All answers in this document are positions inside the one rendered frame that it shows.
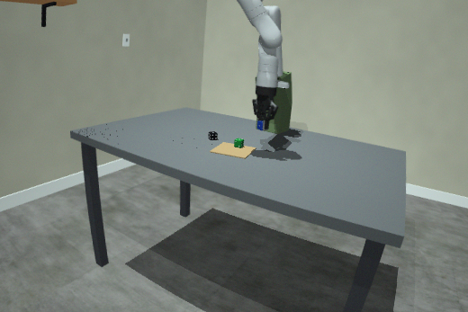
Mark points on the green die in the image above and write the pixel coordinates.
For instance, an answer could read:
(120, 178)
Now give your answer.
(239, 142)

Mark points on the beige square mat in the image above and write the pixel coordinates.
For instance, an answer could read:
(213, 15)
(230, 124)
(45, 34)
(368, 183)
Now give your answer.
(228, 149)

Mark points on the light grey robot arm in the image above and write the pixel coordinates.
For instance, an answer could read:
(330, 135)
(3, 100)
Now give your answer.
(270, 36)

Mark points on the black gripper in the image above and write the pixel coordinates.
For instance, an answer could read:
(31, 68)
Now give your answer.
(264, 104)

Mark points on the black die with white pips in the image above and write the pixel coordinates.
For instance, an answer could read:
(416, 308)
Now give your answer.
(213, 135)

